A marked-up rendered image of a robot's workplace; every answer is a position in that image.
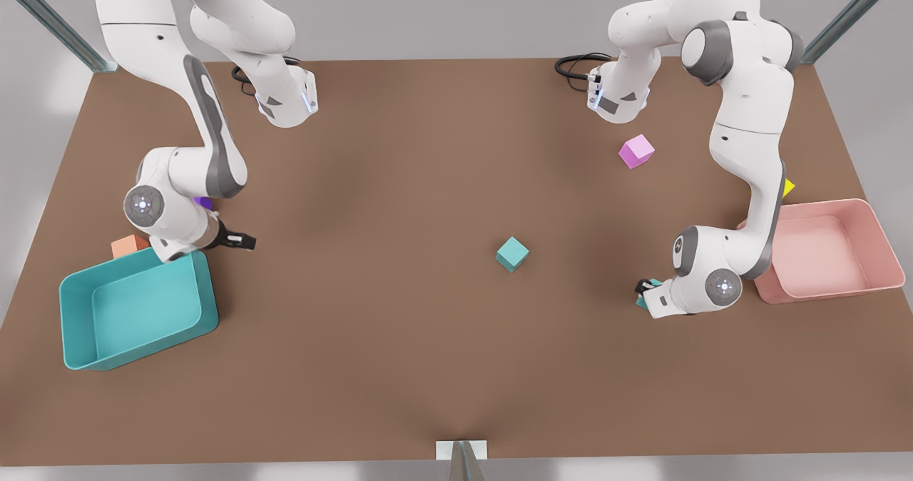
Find orange cube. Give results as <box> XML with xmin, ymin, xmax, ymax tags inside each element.
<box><xmin>111</xmin><ymin>235</ymin><xmax>151</xmax><ymax>260</ymax></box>

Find silver frame post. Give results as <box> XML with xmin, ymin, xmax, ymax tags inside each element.
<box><xmin>436</xmin><ymin>440</ymin><xmax>489</xmax><ymax>481</ymax></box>
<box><xmin>0</xmin><ymin>0</ymin><xmax>119</xmax><ymax>74</ymax></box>
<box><xmin>802</xmin><ymin>0</ymin><xmax>913</xmax><ymax>65</ymax></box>

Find pink plastic tray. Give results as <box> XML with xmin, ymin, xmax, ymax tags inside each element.
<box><xmin>737</xmin><ymin>198</ymin><xmax>906</xmax><ymax>305</ymax></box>

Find teal blue cube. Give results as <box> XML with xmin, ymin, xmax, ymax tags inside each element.
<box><xmin>636</xmin><ymin>278</ymin><xmax>664</xmax><ymax>311</ymax></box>
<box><xmin>496</xmin><ymin>236</ymin><xmax>530</xmax><ymax>273</ymax></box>

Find black cable loop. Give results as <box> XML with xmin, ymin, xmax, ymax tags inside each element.
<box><xmin>555</xmin><ymin>53</ymin><xmax>616</xmax><ymax>82</ymax></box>
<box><xmin>231</xmin><ymin>56</ymin><xmax>301</xmax><ymax>97</ymax></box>

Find teal plastic tray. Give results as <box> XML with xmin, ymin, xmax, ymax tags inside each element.
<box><xmin>59</xmin><ymin>249</ymin><xmax>220</xmax><ymax>372</ymax></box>

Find pink cube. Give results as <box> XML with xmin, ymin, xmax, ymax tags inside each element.
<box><xmin>618</xmin><ymin>134</ymin><xmax>656</xmax><ymax>170</ymax></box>

